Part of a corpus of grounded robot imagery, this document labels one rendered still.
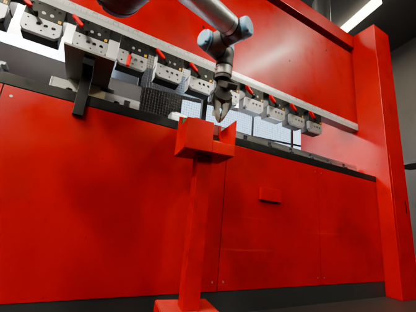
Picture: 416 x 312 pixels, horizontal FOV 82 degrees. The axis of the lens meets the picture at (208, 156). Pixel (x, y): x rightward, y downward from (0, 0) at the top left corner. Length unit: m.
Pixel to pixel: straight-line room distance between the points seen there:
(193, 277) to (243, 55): 1.40
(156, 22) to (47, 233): 1.18
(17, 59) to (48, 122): 0.91
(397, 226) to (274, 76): 1.43
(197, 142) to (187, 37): 0.87
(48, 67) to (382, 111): 2.53
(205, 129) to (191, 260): 0.47
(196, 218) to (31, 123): 0.70
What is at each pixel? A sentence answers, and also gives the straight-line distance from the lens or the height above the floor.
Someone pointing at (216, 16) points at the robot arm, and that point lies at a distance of 0.90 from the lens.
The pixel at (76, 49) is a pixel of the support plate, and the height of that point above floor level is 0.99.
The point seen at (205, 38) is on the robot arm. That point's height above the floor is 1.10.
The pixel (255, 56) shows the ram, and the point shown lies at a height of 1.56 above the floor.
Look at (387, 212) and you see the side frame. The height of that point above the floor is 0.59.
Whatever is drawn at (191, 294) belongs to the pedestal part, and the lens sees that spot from 0.94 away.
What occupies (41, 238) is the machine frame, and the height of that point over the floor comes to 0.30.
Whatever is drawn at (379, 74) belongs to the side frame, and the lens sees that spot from 2.68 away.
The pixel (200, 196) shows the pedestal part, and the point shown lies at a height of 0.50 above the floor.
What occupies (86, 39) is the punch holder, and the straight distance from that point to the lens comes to 1.40.
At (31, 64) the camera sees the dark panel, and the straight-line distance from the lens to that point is 1.94.
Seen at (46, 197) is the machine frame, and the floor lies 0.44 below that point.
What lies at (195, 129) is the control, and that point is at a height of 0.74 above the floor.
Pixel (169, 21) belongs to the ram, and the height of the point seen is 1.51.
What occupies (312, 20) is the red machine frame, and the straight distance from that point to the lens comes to 2.56.
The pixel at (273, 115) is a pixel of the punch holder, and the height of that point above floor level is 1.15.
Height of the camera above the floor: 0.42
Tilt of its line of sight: 15 degrees up
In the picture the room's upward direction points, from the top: 5 degrees clockwise
